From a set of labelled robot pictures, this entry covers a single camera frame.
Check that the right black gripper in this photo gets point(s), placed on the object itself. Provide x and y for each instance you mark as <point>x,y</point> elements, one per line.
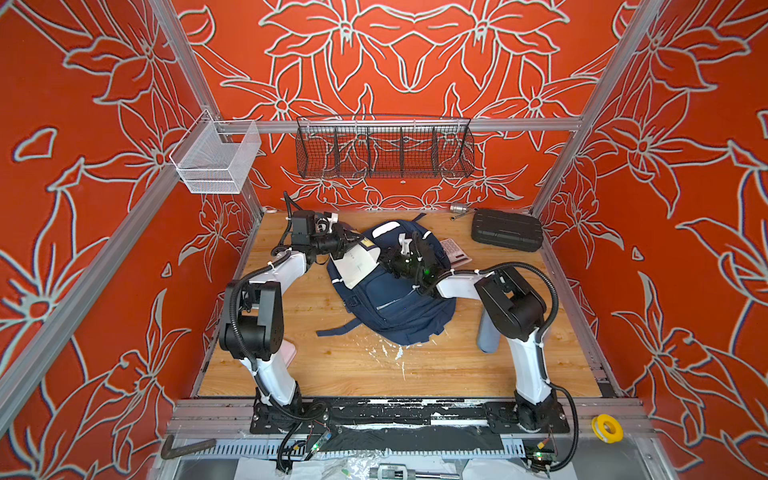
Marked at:
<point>389,257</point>

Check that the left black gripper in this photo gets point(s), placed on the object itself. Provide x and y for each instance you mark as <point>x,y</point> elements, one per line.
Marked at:
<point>339,235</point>

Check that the navy blue student backpack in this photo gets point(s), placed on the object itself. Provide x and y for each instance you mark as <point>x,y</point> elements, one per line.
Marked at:
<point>389,305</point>

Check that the purple notebook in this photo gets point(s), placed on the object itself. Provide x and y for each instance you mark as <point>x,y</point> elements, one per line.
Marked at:
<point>356,264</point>

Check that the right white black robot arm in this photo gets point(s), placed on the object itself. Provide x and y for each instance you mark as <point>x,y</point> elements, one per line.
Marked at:
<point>520,300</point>

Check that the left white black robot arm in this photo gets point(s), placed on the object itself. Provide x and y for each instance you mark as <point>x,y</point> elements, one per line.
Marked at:
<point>252,321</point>

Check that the pink calculator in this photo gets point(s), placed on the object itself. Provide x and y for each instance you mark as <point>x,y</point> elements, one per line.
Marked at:
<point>456,255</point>

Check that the small silver metal cylinder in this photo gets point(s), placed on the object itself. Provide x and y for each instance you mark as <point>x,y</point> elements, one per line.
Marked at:
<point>459,210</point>

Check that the grey pencil pouch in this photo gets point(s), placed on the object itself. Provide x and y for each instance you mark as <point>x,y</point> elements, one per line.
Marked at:
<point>488,337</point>

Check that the black plastic tool case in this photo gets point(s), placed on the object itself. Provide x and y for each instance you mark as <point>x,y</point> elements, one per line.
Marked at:
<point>505,229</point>

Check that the pink flat case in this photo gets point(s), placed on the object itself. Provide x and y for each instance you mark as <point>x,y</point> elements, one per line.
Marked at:
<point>287,352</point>

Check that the yellow tape roll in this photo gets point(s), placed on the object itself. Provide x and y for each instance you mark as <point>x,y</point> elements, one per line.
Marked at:
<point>607,428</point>

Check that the dark metal hex key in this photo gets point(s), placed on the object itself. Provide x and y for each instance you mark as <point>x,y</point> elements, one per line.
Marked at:
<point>170,451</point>

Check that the black wire wall basket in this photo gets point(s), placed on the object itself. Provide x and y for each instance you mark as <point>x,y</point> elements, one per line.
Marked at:
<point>368,146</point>

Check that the white wire mesh basket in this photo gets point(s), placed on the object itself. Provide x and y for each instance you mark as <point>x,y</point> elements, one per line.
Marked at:
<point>216,156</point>

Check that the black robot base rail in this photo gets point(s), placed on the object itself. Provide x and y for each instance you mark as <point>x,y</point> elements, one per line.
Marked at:
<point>451,426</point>

